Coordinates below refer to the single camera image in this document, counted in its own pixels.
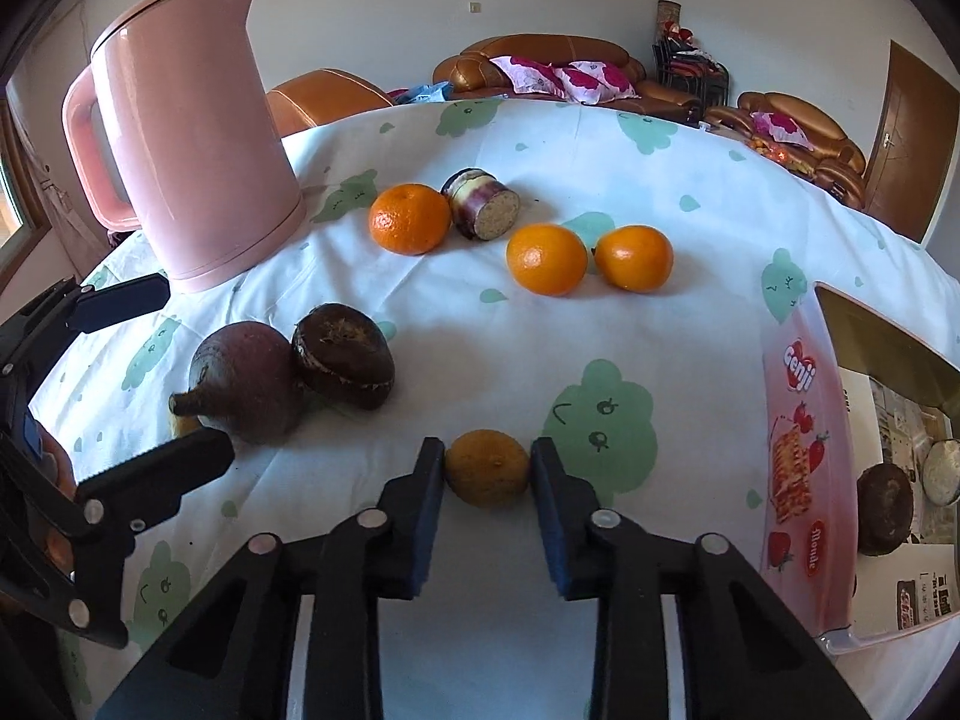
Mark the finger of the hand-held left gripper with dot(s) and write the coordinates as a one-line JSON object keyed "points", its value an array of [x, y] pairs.
{"points": [[120, 304], [165, 465]]}

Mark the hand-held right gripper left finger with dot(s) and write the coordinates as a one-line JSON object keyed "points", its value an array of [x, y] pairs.
{"points": [[429, 510]]}

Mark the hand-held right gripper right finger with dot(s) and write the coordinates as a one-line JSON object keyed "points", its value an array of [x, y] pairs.
{"points": [[547, 517]]}

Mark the small yellow-brown citrus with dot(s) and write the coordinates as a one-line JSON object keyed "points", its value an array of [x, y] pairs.
{"points": [[487, 469]]}

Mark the dark red beet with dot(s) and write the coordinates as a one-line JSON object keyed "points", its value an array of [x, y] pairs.
{"points": [[240, 382]]}

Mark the pink printed cardboard box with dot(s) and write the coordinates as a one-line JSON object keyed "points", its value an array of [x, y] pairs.
{"points": [[795, 465]]}

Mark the orange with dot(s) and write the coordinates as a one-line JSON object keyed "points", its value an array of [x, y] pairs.
{"points": [[634, 258], [409, 219], [546, 259]]}

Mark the cut purple sweet potato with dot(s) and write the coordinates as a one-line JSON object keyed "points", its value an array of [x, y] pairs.
{"points": [[480, 202]]}

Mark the person's left hand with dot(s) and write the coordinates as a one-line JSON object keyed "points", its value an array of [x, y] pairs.
{"points": [[58, 465]]}

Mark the beige curtain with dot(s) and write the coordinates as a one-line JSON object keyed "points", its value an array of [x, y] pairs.
{"points": [[67, 225]]}

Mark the window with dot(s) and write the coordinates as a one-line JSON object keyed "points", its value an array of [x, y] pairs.
{"points": [[15, 187]]}

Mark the pink electric kettle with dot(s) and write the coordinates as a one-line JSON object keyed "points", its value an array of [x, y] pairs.
{"points": [[195, 165]]}

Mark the white green-printed tablecloth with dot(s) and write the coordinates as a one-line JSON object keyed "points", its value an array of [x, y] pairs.
{"points": [[480, 360]]}

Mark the brown leather chair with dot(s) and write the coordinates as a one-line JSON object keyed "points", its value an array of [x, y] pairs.
{"points": [[322, 96]]}

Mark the round brown fruit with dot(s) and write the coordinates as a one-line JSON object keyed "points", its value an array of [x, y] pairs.
{"points": [[885, 510]]}

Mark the blue cloth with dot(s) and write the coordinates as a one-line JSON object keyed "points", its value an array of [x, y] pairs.
{"points": [[424, 94]]}

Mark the white cut root piece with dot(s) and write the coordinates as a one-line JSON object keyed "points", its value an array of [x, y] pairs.
{"points": [[943, 472]]}

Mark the pile of small oranges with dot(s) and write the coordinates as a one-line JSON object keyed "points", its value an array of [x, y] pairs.
{"points": [[784, 156]]}

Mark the small floral pink cushion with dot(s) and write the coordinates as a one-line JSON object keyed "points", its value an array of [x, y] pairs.
{"points": [[780, 129]]}

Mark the stack of dark chairs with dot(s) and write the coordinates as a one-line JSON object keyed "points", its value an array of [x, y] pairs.
{"points": [[694, 75]]}

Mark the brown leather sofa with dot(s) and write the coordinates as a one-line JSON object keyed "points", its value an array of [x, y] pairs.
{"points": [[570, 45]]}

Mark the brown leather armchair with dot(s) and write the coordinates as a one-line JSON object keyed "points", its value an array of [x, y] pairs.
{"points": [[787, 103]]}

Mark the tall woven vase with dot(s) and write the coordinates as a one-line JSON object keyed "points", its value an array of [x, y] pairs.
{"points": [[667, 15]]}

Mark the brown wooden door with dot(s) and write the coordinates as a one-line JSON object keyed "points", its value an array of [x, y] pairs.
{"points": [[907, 142]]}

